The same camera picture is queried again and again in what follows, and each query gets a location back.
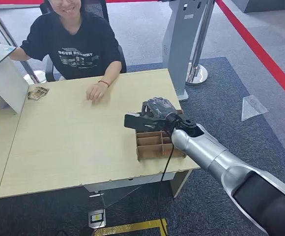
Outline metal floor socket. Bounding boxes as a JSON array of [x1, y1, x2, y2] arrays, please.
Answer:
[[88, 208, 107, 229]]

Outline red barrier belt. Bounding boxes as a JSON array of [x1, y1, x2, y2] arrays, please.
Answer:
[[215, 0, 285, 109], [0, 0, 158, 5]]

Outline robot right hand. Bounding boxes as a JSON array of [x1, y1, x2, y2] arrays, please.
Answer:
[[141, 97, 178, 119]]

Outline black cable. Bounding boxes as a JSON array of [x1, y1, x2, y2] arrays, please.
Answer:
[[157, 142, 176, 236]]

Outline grey kiosk stand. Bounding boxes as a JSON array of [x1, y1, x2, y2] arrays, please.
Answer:
[[161, 0, 216, 102]]

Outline grey platform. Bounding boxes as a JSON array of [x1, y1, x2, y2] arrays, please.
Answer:
[[231, 0, 285, 14]]

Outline wooden slotted card organizer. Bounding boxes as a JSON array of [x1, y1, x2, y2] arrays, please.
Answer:
[[135, 110, 187, 162]]

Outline black office chair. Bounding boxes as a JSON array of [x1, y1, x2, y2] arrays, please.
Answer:
[[39, 0, 127, 83]]

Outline person's left hand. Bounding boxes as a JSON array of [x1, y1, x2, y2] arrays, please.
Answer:
[[86, 82, 109, 103]]

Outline yellow floor tape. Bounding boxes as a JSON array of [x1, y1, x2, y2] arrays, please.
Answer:
[[94, 218, 168, 236]]

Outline clear plastic triangle piece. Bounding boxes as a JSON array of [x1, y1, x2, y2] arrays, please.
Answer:
[[240, 94, 269, 122]]

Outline printed card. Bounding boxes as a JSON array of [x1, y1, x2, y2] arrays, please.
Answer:
[[36, 86, 50, 97], [27, 90, 43, 101]]

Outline person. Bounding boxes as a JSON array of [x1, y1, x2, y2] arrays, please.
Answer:
[[0, 0, 122, 102]]

